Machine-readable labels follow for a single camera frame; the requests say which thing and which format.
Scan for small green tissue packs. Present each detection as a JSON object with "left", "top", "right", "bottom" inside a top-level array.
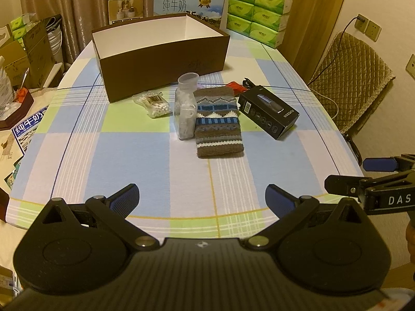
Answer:
[{"left": 9, "top": 13, "right": 38, "bottom": 41}]

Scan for brown cardboard carton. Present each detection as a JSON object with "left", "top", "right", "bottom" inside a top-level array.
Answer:
[{"left": 24, "top": 15, "right": 64, "bottom": 89}]

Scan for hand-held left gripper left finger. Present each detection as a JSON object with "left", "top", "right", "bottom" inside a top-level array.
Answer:
[{"left": 32, "top": 183, "right": 160, "bottom": 251}]

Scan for blue milk carton box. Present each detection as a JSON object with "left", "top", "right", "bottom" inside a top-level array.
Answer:
[{"left": 153, "top": 0, "right": 225, "bottom": 30}]

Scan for chair with quilted cover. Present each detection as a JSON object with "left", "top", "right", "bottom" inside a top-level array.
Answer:
[{"left": 306, "top": 31, "right": 396, "bottom": 166}]

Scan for cotton swab packet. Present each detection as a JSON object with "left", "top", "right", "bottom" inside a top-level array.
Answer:
[{"left": 134, "top": 91, "right": 172, "bottom": 119}]

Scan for stack of green tissue packs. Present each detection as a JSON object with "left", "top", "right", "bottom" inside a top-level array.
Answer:
[{"left": 226, "top": 0, "right": 294, "bottom": 49}]

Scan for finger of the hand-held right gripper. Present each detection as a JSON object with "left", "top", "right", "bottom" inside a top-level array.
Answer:
[
  {"left": 363, "top": 154, "right": 415, "bottom": 173},
  {"left": 324, "top": 174, "right": 369, "bottom": 198}
]

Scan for stack of white bowls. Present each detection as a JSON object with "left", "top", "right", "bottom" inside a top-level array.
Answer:
[{"left": 47, "top": 18, "right": 64, "bottom": 64}]

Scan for brown cardboard storage box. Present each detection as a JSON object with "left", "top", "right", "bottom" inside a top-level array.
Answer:
[{"left": 91, "top": 12, "right": 231, "bottom": 103}]

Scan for black shaver box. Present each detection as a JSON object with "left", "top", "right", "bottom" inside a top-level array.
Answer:
[{"left": 238, "top": 85, "right": 300, "bottom": 141}]

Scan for small white product box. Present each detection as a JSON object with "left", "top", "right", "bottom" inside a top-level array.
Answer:
[{"left": 108, "top": 0, "right": 144, "bottom": 25}]

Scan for knitted patterned sock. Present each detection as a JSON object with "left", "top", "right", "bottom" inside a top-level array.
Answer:
[{"left": 193, "top": 86, "right": 245, "bottom": 159}]

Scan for white cutout cardboard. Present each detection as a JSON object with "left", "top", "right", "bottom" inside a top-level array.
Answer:
[{"left": 0, "top": 24, "right": 14, "bottom": 50}]

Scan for clear plastic bottle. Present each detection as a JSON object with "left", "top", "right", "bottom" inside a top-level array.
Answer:
[{"left": 174, "top": 73, "right": 200, "bottom": 141}]

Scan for flattened blue milk carton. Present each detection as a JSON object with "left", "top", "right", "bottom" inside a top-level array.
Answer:
[{"left": 11, "top": 105, "right": 50, "bottom": 155}]

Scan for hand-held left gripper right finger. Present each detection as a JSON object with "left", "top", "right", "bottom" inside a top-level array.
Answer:
[{"left": 247, "top": 184, "right": 377, "bottom": 251}]

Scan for wall socket with charger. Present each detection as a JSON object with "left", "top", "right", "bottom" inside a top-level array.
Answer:
[{"left": 354, "top": 14, "right": 382, "bottom": 42}]

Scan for crumpled white plastic bag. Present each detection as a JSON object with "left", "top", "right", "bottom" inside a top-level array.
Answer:
[{"left": 0, "top": 56, "right": 17, "bottom": 118}]

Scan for dark wooden tray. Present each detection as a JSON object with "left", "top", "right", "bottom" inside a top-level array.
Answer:
[{"left": 0, "top": 89, "right": 35, "bottom": 131}]

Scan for beige wall socket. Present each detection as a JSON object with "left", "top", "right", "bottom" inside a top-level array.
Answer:
[{"left": 405, "top": 54, "right": 415, "bottom": 80}]

